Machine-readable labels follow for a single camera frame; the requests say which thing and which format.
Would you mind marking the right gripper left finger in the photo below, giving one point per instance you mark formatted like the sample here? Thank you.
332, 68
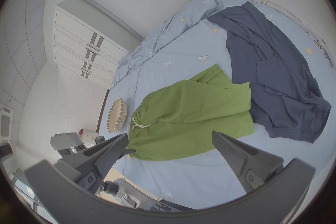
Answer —
105, 154

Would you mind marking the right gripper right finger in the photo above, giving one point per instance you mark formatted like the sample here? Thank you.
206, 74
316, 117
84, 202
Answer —
236, 157

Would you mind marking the green shorts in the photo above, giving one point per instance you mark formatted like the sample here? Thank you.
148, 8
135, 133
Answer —
189, 112

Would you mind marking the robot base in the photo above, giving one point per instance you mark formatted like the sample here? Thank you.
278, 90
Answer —
126, 191

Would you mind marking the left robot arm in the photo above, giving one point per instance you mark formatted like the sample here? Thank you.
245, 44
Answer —
64, 140

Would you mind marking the round woven basket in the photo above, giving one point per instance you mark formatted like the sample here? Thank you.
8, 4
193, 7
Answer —
116, 115

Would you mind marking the white low cabinet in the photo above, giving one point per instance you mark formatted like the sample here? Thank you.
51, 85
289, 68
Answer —
90, 136

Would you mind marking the dark blue T-shirt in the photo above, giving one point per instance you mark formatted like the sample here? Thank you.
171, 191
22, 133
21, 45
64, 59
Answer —
278, 81

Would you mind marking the window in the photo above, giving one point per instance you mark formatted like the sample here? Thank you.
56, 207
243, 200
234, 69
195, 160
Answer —
23, 186

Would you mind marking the white wardrobe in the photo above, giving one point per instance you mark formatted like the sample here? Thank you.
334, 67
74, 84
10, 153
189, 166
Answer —
76, 34

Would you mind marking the pale blue quilt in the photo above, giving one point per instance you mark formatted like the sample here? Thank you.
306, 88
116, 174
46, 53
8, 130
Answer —
173, 26

